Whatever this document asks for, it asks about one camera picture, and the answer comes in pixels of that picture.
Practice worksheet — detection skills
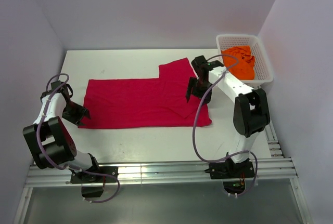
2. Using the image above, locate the aluminium table edge rail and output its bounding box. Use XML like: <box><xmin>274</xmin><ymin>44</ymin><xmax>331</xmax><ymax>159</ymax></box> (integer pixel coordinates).
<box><xmin>24</xmin><ymin>158</ymin><xmax>298</xmax><ymax>188</ymax></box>

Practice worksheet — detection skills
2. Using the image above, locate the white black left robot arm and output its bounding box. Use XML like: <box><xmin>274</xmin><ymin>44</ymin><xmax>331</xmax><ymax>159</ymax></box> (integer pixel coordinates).
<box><xmin>22</xmin><ymin>81</ymin><xmax>101</xmax><ymax>182</ymax></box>

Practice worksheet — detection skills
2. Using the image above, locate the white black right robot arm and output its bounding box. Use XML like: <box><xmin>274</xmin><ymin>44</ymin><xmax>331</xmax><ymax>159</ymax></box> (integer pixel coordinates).
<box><xmin>186</xmin><ymin>67</ymin><xmax>271</xmax><ymax>177</ymax></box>

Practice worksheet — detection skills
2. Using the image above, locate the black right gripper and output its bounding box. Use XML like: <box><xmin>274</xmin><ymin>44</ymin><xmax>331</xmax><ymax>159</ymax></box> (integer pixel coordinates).
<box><xmin>186</xmin><ymin>76</ymin><xmax>214</xmax><ymax>107</ymax></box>

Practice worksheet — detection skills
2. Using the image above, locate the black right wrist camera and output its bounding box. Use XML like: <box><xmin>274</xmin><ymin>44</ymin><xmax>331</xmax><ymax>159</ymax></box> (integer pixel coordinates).
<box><xmin>191</xmin><ymin>56</ymin><xmax>224</xmax><ymax>79</ymax></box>

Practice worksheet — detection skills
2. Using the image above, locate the white perforated plastic basket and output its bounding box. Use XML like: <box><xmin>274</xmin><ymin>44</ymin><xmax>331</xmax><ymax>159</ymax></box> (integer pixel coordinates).
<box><xmin>216</xmin><ymin>34</ymin><xmax>274</xmax><ymax>87</ymax></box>

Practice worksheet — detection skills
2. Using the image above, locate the red t shirt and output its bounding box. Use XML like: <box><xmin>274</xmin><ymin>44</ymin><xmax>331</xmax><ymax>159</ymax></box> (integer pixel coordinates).
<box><xmin>83</xmin><ymin>58</ymin><xmax>212</xmax><ymax>129</ymax></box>

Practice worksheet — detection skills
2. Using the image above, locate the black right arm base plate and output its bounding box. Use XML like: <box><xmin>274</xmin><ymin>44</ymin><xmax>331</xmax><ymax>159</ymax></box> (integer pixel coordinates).
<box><xmin>204</xmin><ymin>159</ymin><xmax>255</xmax><ymax>180</ymax></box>

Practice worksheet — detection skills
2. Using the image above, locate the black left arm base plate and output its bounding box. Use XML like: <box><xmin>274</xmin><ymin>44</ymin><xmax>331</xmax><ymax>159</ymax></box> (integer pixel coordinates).
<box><xmin>70</xmin><ymin>166</ymin><xmax>118</xmax><ymax>184</ymax></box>

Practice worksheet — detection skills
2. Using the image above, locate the aluminium right side rail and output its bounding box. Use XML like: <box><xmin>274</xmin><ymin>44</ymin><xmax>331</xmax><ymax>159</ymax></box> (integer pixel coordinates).
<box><xmin>265</xmin><ymin>121</ymin><xmax>285</xmax><ymax>158</ymax></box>

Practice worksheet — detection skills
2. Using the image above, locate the orange t shirt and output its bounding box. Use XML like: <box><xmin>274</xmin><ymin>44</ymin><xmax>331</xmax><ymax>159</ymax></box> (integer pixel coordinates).
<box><xmin>221</xmin><ymin>46</ymin><xmax>255</xmax><ymax>80</ymax></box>

